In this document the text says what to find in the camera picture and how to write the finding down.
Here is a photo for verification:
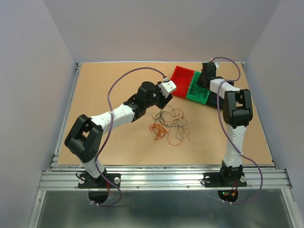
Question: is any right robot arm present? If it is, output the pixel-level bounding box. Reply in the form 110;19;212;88
197;61;253;188

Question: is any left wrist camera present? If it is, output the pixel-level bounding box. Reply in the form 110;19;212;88
158;77;177;98

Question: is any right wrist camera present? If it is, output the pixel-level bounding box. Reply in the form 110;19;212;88
209;58;220;69

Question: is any black wire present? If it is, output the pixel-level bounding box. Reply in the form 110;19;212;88
152;105;187;133

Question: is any aluminium rail frame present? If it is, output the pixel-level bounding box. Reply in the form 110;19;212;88
26;62;300;228

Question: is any grey wire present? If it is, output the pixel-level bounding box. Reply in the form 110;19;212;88
190;85;207;100
152;104;188;141

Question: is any green plastic bin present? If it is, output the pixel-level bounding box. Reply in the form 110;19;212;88
186;71;210;105

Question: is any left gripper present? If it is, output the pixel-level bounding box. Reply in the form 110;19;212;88
144;81;173;110

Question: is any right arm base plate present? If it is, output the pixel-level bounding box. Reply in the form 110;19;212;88
202;172;247;188

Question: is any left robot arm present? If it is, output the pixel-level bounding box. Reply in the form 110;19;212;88
64;81;177;189

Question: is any black plastic bin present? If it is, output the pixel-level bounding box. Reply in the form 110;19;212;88
204;77;239;110

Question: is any orange wire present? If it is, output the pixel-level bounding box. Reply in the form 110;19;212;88
148;108;190;146

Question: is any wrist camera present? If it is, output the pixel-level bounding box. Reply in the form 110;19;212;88
158;77;177;98
209;58;220;69

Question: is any red plastic bin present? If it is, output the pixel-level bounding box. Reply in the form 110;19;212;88
171;66;195;98

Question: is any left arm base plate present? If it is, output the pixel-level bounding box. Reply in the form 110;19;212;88
76;172;121;189

